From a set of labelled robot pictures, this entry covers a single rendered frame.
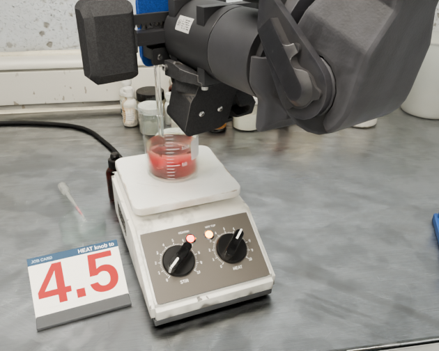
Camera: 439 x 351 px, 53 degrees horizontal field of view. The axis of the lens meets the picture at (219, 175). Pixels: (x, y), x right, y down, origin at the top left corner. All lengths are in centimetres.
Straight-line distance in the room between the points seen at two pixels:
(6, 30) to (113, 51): 64
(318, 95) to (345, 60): 2
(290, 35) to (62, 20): 74
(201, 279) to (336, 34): 28
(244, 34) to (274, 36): 5
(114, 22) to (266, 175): 40
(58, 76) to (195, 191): 53
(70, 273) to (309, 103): 32
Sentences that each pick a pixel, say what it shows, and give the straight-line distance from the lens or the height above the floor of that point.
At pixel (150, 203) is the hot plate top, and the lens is 46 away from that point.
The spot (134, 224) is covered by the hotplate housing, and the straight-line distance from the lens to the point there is 46.
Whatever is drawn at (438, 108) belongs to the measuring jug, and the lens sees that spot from 98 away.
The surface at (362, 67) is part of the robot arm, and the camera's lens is 23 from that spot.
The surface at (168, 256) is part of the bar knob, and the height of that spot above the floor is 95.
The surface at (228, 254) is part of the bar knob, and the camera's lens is 44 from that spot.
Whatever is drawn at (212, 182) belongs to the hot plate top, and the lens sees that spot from 49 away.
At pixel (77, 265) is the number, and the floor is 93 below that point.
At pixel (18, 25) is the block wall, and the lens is 97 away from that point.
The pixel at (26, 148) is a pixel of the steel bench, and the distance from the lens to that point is 82.
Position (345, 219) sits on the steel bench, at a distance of 61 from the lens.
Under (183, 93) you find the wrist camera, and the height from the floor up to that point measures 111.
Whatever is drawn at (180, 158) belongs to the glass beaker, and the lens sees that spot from 47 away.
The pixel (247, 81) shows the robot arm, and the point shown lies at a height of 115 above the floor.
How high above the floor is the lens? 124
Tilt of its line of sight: 30 degrees down
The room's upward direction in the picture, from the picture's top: 1 degrees clockwise
